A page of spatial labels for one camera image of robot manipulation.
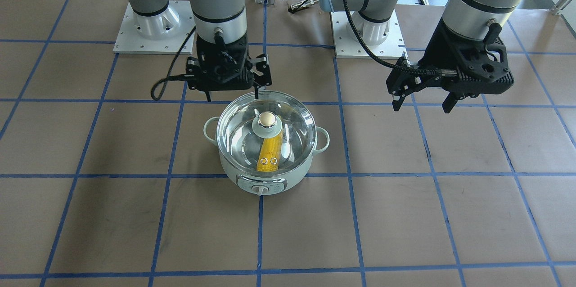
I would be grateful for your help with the glass pot lid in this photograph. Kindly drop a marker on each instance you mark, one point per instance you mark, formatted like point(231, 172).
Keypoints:
point(247, 121)

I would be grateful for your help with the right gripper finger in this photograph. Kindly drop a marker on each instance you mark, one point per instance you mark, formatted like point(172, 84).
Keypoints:
point(195, 77)
point(261, 73)

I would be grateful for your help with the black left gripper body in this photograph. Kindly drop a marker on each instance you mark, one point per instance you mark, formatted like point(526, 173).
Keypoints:
point(435, 55)

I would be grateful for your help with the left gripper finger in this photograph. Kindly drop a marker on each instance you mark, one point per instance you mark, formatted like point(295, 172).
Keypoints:
point(406, 79)
point(451, 100)

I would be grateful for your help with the yellow corn cob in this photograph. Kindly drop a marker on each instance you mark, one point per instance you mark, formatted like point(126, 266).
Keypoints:
point(269, 156)

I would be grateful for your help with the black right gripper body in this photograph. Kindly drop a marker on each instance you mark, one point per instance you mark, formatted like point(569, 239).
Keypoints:
point(262, 65)

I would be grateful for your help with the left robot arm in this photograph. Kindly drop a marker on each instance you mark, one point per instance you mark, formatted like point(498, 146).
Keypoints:
point(469, 18)

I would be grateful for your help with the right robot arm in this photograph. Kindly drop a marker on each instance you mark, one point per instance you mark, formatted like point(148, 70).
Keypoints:
point(215, 20)

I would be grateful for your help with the mint green electric pot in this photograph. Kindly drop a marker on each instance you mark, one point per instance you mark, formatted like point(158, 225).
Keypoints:
point(266, 186)

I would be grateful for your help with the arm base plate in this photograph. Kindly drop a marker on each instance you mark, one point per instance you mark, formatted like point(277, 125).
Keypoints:
point(385, 40)
point(161, 34)

